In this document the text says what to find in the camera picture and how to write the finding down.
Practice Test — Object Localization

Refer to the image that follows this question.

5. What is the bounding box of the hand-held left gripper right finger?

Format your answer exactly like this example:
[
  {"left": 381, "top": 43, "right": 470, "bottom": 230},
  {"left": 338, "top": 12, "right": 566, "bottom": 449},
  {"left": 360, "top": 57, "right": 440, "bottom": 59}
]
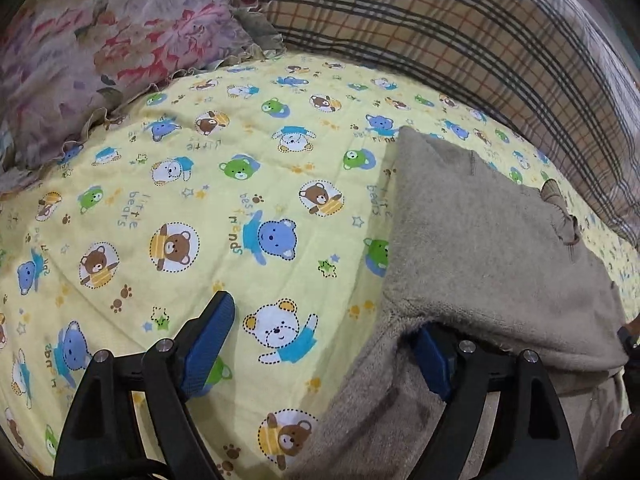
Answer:
[{"left": 407, "top": 322, "right": 581, "bottom": 480}]

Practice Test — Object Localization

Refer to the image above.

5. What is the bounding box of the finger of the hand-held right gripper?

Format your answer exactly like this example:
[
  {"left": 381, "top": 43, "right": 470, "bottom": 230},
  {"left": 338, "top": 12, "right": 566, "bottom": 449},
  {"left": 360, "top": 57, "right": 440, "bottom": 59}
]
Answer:
[{"left": 616, "top": 312, "right": 640, "bottom": 358}]

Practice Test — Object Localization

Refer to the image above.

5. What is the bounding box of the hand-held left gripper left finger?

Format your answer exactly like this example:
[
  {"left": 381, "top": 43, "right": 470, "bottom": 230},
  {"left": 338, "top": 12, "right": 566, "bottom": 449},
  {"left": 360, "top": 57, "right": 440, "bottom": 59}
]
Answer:
[{"left": 52, "top": 290, "right": 236, "bottom": 480}]

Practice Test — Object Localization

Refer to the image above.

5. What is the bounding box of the grey-beige knit sweater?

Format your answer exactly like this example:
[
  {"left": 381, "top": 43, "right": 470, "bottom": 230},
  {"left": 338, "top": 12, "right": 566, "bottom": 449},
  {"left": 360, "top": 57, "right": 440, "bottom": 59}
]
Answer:
[{"left": 280, "top": 125, "right": 632, "bottom": 480}]

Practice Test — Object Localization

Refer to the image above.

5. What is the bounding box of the yellow bear-print bed sheet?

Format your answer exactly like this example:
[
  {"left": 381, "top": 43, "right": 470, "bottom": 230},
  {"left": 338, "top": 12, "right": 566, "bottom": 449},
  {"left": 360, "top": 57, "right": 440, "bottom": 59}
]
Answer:
[{"left": 0, "top": 57, "right": 640, "bottom": 480}]

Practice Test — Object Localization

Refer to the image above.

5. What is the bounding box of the floral ruffled pillow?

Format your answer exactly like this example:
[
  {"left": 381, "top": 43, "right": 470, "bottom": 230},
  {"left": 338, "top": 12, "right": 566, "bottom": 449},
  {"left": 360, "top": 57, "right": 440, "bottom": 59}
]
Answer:
[{"left": 0, "top": 0, "right": 288, "bottom": 196}]

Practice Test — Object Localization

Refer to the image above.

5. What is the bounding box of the plaid beige pillow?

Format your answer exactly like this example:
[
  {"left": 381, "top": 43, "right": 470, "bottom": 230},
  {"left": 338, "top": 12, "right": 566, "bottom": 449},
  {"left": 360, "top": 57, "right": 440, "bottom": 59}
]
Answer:
[{"left": 240, "top": 0, "right": 640, "bottom": 253}]

